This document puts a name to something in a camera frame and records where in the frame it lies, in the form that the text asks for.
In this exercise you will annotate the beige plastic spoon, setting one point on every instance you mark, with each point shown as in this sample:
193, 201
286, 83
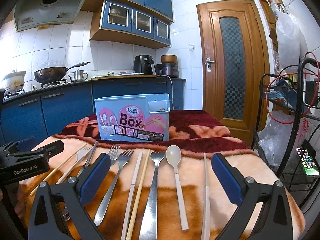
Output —
174, 156

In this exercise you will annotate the rice cooker with brown pot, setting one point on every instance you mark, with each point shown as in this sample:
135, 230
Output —
168, 66

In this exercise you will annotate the black metal trolley rack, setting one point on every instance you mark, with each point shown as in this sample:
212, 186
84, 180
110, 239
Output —
294, 93

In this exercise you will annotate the pale pink chopstick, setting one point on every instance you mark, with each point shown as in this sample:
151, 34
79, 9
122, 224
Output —
130, 197

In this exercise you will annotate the white pot on stove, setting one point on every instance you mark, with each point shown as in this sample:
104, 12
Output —
14, 82

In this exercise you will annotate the orange red floral blanket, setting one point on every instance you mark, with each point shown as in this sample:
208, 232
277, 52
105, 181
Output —
196, 133

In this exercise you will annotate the wooden door with glass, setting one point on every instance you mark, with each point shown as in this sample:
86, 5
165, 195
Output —
234, 57

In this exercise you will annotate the beige plastic fork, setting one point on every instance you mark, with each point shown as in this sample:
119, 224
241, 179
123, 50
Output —
78, 158

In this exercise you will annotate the beige chopstick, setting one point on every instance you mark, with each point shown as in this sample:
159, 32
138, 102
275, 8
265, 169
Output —
205, 233

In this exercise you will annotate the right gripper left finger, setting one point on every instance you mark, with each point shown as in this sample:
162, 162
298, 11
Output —
46, 218

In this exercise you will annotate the clear plastic bags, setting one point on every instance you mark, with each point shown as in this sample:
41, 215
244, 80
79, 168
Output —
274, 138

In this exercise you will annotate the slim steel utensil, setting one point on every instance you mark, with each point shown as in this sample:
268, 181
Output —
88, 159

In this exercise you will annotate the smartphone with lit screen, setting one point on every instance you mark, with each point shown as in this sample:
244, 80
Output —
307, 162

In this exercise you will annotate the wooden wall shelf with bottles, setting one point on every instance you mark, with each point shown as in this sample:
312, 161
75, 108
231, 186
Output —
271, 18

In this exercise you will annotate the blue utensil holder box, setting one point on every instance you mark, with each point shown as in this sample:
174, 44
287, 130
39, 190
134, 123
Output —
133, 118

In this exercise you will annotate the steel kettle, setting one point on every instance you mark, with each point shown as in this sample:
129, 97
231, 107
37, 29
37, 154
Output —
79, 76

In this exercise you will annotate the wooden chopstick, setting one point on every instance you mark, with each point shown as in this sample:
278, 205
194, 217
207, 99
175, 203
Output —
137, 199
64, 162

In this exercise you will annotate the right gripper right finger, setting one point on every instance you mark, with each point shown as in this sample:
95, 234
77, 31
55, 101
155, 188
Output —
274, 220

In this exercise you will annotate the blue lower kitchen cabinets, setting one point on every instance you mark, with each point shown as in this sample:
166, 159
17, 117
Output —
46, 111

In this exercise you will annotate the black wok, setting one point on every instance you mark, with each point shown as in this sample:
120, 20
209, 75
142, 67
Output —
53, 74

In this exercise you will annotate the white plastic bag hanging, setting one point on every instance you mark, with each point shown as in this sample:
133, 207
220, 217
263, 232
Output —
288, 38

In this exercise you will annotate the range hood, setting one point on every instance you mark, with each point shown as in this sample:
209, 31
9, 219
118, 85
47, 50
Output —
34, 13

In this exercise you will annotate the blue upper wall cabinets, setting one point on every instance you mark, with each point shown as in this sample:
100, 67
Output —
140, 22

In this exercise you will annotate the black air fryer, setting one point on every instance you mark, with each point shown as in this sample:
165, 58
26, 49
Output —
144, 64

